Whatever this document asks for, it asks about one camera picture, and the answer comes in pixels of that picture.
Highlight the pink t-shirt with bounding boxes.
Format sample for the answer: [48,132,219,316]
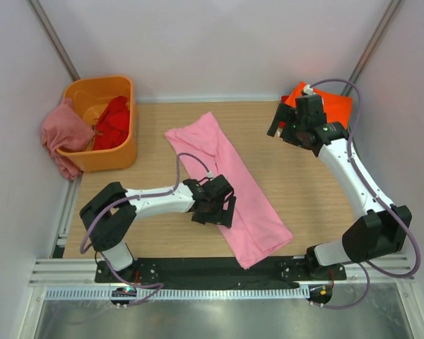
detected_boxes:
[164,111,293,271]

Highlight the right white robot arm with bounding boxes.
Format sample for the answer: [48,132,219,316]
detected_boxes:
[267,94,412,270]

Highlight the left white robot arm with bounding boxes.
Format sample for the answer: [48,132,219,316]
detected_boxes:
[79,175,237,272]

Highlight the folded red t-shirt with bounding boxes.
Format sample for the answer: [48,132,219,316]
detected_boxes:
[278,95,289,129]

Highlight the folded orange t-shirt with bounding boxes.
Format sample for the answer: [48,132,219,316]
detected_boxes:
[281,81,353,128]

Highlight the red shirt in basket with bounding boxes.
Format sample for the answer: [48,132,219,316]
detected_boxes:
[93,96,130,150]

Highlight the dusty pink shirt on basket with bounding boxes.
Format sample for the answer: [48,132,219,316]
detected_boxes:
[40,98,95,180]

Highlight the orange plastic basket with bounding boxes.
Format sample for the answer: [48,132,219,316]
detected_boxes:
[57,76,138,172]

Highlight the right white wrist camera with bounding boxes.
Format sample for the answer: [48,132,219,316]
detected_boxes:
[302,84,315,95]

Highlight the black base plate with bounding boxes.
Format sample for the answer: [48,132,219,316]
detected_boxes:
[94,256,347,291]

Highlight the white slotted cable duct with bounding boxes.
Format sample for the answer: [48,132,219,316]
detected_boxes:
[45,285,310,302]

